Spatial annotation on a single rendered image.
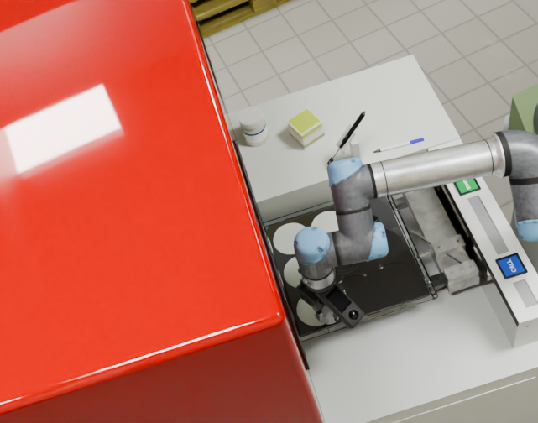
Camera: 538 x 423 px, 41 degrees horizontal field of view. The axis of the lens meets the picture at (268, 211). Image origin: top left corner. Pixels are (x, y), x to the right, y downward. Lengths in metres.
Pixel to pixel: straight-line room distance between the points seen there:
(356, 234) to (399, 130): 0.61
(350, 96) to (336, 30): 1.69
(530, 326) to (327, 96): 0.87
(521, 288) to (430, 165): 0.43
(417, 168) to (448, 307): 0.52
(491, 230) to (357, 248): 0.47
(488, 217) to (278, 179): 0.56
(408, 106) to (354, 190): 0.66
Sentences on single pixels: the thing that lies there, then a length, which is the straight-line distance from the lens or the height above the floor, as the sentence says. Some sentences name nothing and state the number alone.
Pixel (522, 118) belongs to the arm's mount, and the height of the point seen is 0.96.
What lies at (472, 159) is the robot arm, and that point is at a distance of 1.54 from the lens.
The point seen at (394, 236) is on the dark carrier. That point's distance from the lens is 1.93.
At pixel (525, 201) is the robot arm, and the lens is 1.58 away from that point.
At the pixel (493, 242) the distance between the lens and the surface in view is 1.86.
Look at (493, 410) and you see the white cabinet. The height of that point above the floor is 0.61.
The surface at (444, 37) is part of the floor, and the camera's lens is 3.73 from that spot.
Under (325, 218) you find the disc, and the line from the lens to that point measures 1.98.
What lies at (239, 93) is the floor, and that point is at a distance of 3.62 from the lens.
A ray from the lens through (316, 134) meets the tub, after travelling 2.03.
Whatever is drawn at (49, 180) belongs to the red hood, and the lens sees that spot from 1.01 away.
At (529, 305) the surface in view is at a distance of 1.78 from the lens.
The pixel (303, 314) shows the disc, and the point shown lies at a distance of 1.84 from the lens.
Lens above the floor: 2.53
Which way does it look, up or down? 54 degrees down
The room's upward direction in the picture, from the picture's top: 18 degrees counter-clockwise
